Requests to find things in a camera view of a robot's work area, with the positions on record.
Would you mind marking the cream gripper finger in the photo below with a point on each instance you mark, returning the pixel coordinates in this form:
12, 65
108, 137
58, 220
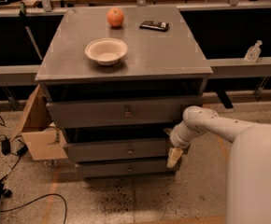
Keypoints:
174, 155

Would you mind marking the grey drawer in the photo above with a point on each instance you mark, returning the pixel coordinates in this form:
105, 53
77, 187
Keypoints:
101, 113
117, 149
145, 166

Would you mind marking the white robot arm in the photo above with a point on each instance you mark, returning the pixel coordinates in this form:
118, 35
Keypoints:
248, 192

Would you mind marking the grey bottom drawer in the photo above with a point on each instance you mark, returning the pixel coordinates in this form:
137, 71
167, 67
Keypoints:
145, 166

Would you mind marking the grey wooden drawer cabinet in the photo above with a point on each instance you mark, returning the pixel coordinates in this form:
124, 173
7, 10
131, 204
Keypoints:
157, 64

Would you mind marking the grey top drawer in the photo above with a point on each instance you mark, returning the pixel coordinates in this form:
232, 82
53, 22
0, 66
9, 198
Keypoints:
101, 113

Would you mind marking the white paper bowl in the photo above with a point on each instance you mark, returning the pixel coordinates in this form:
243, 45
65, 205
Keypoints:
106, 51

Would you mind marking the clear sanitizer bottle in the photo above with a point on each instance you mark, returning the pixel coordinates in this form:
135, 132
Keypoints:
253, 52

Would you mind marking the black snack bar packet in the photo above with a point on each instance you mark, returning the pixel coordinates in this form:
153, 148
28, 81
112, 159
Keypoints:
155, 25

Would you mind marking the brown cardboard box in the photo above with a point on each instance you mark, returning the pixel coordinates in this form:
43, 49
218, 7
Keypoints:
44, 141

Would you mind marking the orange fruit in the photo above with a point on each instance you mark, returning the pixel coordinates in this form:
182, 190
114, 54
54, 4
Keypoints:
115, 17

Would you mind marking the black power adapter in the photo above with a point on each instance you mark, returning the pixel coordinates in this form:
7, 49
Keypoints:
5, 146

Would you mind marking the grey metal rail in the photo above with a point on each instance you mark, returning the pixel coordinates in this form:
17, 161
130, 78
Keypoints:
24, 75

